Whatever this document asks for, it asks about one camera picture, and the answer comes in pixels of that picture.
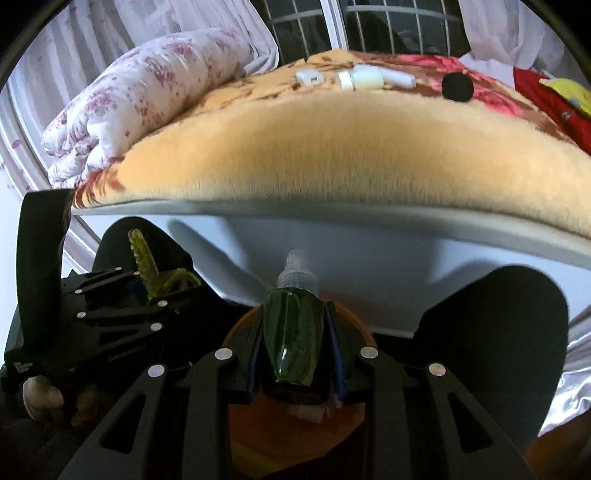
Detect short white tube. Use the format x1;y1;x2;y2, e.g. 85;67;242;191
381;69;416;88

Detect black round sponge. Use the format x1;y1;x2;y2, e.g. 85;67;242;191
441;72;474;102

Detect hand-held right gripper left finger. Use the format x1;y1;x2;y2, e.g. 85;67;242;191
58;307;267;480

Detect yellow floral plush blanket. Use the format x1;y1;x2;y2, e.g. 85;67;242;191
74;48;591;241

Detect person's leg black pants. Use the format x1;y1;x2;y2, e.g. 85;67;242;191
376;264;570;480
92;216;264;324

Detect person's left hand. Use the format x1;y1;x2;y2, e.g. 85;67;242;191
22;376;100;428

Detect white framed barred window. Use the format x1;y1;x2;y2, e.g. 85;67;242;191
252;0;472;63

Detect yellow ribbed transparent bottle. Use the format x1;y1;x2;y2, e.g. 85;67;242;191
128;228;200;303

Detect silver satin cloth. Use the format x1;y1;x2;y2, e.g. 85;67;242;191
538;314;591;437

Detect person's left leg black pants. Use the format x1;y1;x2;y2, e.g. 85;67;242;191
92;216;264;324

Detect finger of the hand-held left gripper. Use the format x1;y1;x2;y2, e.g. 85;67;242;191
60;267;145;302
76;287;209;346

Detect red cloth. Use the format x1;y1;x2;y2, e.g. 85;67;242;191
512;67;591;155

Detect person's right leg black pants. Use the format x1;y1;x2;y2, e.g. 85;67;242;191
376;264;570;480

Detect yellow printed pillow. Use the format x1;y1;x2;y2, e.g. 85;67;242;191
539;78;591;118

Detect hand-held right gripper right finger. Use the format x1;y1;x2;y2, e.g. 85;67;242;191
323;302;536;480

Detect green spray bottle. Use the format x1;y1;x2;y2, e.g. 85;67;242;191
261;248;326;388

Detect rolled pink floral quilt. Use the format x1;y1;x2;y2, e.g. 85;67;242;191
41;28;257;190

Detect orange plastic basin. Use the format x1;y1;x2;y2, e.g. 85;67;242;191
222;307;377;480

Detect small white round bottle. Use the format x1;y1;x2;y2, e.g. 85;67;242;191
337;65;385;92

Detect plain white sheer curtain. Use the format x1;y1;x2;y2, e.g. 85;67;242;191
457;0;568;75

